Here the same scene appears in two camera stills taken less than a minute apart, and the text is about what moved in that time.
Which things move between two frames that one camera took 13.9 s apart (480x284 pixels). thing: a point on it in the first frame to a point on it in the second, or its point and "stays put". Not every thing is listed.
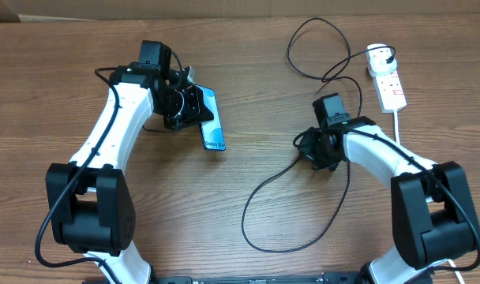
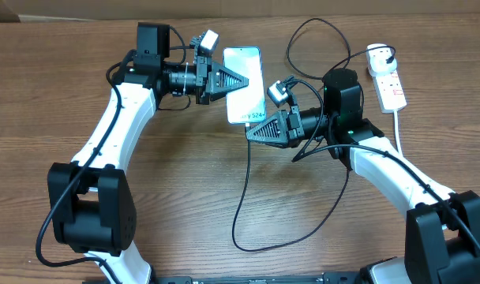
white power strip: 389,90 stays put
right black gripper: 307,150 to 288,127
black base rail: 339,278 stays put
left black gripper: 196,112 to 215,91
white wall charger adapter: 380,59 stays put
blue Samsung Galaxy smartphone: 211,132 to 247,105
